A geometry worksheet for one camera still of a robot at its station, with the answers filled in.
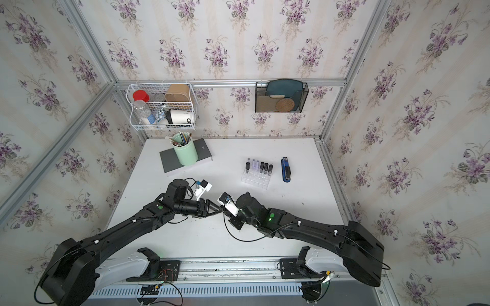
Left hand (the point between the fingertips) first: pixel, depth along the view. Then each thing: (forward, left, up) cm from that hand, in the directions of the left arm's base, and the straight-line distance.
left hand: (221, 215), depth 73 cm
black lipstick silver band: (+29, -18, -7) cm, 35 cm away
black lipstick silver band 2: (+28, -21, -7) cm, 36 cm away
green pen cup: (+34, +21, -3) cm, 40 cm away
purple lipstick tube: (+30, -14, -7) cm, 33 cm away
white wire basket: (+50, +28, +16) cm, 59 cm away
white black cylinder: (+46, +23, +12) cm, 53 cm away
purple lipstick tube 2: (+29, -16, -8) cm, 34 cm away
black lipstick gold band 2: (+27, -23, -5) cm, 36 cm away
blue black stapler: (+29, -32, -10) cm, 44 cm away
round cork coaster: (+54, -31, +14) cm, 63 cm away
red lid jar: (+54, +42, +19) cm, 71 cm away
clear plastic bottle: (+45, +40, +14) cm, 62 cm away
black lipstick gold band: (+29, -11, -8) cm, 32 cm away
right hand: (+3, -3, -2) cm, 5 cm away
